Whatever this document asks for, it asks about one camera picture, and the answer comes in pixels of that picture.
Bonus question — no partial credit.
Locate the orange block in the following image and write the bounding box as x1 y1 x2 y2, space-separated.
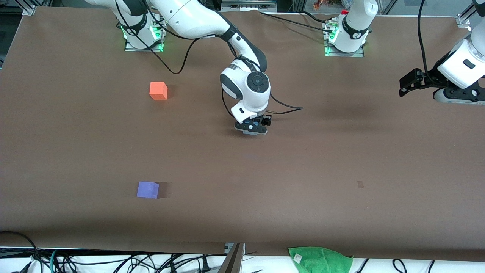
149 82 168 101

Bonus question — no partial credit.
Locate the purple block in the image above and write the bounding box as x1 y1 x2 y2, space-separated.
136 181 160 199

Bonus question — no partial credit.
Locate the brown table cover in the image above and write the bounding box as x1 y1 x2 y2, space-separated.
0 6 485 262

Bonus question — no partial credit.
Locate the green cloth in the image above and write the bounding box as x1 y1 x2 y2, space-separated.
288 246 354 273

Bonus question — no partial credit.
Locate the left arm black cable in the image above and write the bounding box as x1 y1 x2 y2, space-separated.
417 0 444 82

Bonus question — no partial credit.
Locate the aluminium frame profile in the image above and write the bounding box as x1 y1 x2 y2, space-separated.
14 0 38 16
456 0 478 28

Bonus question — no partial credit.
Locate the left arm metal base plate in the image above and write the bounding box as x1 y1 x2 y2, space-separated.
323 21 365 58

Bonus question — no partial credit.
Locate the black table cable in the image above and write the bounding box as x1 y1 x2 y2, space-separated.
259 11 334 34

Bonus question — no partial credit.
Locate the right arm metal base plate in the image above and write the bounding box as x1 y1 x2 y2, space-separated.
124 17 167 52

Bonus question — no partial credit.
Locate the black looped floor cable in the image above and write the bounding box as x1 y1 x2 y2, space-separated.
0 231 40 266

